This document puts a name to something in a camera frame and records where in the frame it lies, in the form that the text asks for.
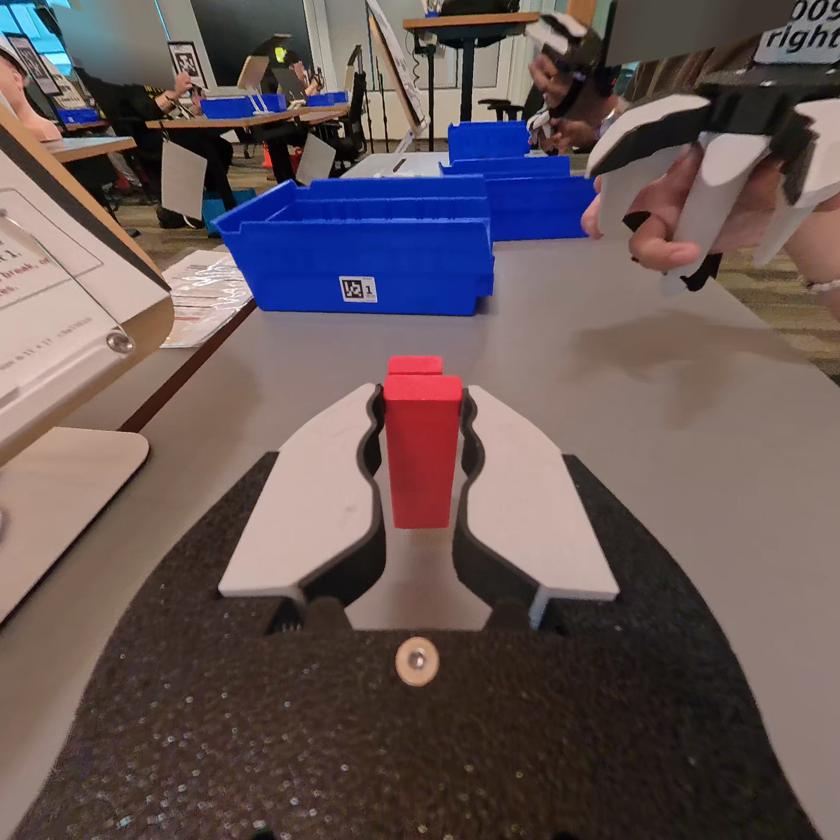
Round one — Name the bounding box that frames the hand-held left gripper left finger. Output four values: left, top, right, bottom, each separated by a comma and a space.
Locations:
218, 382, 386, 601

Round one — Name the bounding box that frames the tall standing desk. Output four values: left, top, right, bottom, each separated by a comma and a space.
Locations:
402, 11, 542, 124

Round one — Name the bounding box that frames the printed instruction sheet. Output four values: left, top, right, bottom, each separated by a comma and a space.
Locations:
0, 150, 122, 388

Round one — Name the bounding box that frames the paper sheet in plastic sleeve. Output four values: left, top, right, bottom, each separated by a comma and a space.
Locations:
159, 251, 256, 349

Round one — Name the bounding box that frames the wooden document stand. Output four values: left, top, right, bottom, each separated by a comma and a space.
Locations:
364, 0, 433, 153

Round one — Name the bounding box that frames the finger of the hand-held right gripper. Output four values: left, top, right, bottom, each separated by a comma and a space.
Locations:
586, 94, 713, 240
755, 98, 840, 266

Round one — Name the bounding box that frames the black office chair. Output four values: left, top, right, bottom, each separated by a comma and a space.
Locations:
328, 46, 370, 155

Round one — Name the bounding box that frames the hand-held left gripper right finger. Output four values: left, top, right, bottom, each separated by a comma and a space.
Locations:
451, 384, 621, 631

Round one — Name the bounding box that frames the instruction sheet on stand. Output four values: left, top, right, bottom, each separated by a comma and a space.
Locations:
0, 105, 177, 624

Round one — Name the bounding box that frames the person's right hand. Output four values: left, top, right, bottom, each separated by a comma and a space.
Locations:
581, 141, 840, 283

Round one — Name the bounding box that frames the blue plastic bin with tag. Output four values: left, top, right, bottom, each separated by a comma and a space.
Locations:
211, 174, 495, 317

